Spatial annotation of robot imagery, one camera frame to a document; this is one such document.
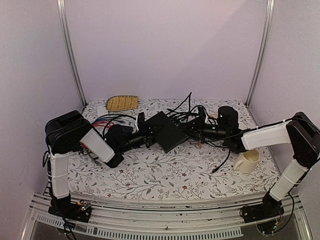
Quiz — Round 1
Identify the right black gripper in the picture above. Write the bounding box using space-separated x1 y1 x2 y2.
178 117 229 145

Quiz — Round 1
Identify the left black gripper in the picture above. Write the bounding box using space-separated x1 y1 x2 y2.
118 123 166 154

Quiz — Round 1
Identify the black cable tangle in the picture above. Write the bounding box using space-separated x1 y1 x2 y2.
99 91 233 174

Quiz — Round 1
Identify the black network switch box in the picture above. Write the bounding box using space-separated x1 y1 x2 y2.
145 111 187 153

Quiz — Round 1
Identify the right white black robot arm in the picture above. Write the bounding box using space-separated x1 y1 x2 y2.
180 106 320 223

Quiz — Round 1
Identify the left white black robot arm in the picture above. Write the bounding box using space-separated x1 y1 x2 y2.
42 110 165 223

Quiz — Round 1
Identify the woven bamboo tray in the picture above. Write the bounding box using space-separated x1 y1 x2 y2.
106 95 139 112

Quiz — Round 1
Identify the white floral table mat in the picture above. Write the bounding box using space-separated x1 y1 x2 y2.
52 98 286 201

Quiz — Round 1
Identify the white card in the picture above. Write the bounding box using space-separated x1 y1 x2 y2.
97 106 109 117

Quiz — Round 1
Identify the cream ceramic mug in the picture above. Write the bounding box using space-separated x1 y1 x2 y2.
233 149 260 174

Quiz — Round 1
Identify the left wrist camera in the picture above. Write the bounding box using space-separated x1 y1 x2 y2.
104 124 133 149

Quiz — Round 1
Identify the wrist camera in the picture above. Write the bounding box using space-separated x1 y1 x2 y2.
104 124 133 149
217 106 239 131

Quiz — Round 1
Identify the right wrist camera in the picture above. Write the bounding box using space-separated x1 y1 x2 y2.
217 106 239 131

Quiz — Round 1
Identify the red and blue wire bundle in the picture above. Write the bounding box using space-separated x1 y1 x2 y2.
79 114 126 151

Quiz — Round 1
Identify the aluminium front rail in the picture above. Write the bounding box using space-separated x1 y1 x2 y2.
21 192 313 240

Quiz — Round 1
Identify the right aluminium frame post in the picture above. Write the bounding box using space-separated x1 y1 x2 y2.
245 0 275 108

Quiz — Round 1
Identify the aluminium frame post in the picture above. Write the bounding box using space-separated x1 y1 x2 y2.
56 0 87 107
245 0 275 108

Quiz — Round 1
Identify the left aluminium frame post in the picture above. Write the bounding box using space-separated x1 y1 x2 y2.
56 0 87 107

